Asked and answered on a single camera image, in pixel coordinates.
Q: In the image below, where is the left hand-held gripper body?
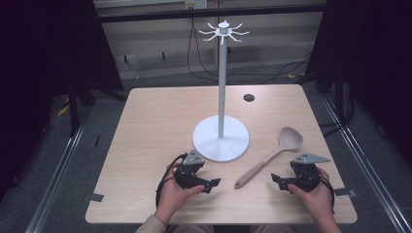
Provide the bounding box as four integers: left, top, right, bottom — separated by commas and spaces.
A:
174, 149, 214, 190

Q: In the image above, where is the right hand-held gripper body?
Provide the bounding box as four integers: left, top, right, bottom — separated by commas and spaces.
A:
284, 151, 331, 193

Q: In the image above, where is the white hook rack stand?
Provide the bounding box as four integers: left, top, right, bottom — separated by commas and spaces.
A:
192, 19, 251, 163

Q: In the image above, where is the beige silicone spoon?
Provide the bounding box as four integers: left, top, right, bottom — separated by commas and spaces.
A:
233, 125, 304, 190

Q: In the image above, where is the person's right hand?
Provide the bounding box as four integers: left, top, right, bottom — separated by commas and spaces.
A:
287, 166, 336, 221

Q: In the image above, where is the person's left hand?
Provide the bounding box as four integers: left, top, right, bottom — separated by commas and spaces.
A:
154, 161, 207, 226

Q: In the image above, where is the black stand leg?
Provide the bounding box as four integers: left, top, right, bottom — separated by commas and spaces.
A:
333, 64, 356, 129
67, 72, 82, 138

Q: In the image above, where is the black curtain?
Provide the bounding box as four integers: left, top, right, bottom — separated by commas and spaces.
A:
305, 0, 412, 164
0, 0, 124, 199

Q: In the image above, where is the black horizontal bar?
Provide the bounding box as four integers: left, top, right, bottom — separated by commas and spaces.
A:
96, 3, 326, 23

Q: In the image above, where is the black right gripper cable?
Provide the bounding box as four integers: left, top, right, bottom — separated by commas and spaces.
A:
310, 170, 336, 215

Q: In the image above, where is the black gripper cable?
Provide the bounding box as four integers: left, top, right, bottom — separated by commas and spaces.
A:
154, 152, 189, 209
310, 170, 336, 215

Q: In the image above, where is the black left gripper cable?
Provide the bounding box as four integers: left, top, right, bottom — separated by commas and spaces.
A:
154, 152, 189, 209

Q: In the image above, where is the grey table edge bracket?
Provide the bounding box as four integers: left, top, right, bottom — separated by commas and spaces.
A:
82, 191, 105, 203
333, 187, 359, 199

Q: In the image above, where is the metal floor rail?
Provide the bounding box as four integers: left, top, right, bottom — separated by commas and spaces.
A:
320, 93, 412, 233
24, 105, 93, 233

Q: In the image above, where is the black floor cable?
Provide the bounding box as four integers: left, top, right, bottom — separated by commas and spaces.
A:
226, 57, 310, 85

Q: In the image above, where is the black hanging cable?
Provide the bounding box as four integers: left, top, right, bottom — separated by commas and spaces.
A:
186, 17, 220, 83

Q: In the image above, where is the white wall socket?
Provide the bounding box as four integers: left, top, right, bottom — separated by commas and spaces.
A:
184, 0, 209, 11

